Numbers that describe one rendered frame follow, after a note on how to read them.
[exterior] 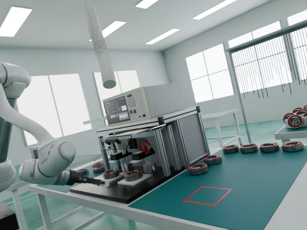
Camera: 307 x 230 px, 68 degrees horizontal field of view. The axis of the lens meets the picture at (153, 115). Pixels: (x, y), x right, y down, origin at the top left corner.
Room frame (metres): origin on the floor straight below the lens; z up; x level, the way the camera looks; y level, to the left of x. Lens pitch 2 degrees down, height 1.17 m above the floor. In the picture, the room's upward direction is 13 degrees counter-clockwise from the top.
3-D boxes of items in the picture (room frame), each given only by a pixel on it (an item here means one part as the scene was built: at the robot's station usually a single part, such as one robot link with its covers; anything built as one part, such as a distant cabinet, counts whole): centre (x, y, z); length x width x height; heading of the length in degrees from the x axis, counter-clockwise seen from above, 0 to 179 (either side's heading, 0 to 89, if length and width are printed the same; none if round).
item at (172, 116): (1.71, 0.07, 1.09); 0.68 x 0.44 x 0.05; 45
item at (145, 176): (1.40, 0.20, 0.78); 0.15 x 0.15 x 0.01; 45
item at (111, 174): (1.57, 0.38, 0.80); 0.11 x 0.11 x 0.04
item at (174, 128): (1.66, 0.11, 0.92); 0.66 x 0.01 x 0.30; 45
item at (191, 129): (1.54, -0.22, 0.91); 0.28 x 0.03 x 0.32; 135
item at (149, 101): (1.70, 0.05, 1.22); 0.44 x 0.39 x 0.20; 45
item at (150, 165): (1.50, 0.10, 0.80); 0.08 x 0.05 x 0.06; 45
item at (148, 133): (1.55, 0.22, 1.03); 0.62 x 0.01 x 0.03; 45
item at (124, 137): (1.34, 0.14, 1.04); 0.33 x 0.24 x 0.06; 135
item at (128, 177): (1.40, 0.21, 0.80); 0.11 x 0.11 x 0.04
